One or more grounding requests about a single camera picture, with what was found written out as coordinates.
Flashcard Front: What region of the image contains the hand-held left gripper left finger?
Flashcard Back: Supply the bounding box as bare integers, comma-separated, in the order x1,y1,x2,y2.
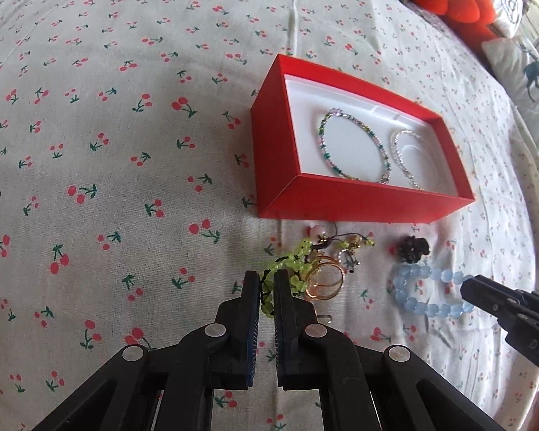
29,272,260,431

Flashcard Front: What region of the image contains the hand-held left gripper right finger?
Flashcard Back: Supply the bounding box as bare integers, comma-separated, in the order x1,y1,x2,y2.
274,272,506,431

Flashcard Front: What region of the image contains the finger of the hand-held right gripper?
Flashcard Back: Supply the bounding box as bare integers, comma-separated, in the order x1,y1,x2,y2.
460,275,522,325

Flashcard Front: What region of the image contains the green bead bracelet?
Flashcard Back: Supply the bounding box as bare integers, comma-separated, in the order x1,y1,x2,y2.
259,233,377,318

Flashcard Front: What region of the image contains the blue bead bracelet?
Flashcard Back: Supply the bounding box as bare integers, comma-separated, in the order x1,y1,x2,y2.
389,264,476,320

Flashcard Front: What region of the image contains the dark flower brooch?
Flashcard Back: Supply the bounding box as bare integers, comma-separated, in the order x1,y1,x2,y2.
395,235,432,263

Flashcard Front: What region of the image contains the red jewelry box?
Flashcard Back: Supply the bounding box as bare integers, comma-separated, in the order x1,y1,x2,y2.
250,53,476,224

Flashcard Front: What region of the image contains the deer print pillow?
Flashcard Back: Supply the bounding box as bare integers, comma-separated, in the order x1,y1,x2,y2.
482,35,539,154

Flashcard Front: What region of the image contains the cherry print bedsheet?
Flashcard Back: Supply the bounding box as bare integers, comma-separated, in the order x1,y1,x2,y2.
0,0,539,431

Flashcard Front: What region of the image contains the rose print pillow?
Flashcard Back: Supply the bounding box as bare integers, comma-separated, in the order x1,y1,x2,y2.
475,0,529,39

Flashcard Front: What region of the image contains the red strawberry plush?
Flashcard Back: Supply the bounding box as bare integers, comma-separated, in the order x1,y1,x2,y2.
409,0,500,51

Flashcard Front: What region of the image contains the silver ring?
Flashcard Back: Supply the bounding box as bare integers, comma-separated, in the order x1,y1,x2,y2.
337,251,365,275

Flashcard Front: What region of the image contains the clear crystal bracelet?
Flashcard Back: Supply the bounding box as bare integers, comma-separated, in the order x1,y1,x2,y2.
389,129,445,190

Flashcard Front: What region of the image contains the multicolour bead bracelet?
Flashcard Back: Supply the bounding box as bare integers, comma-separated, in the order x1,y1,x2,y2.
315,108,392,185

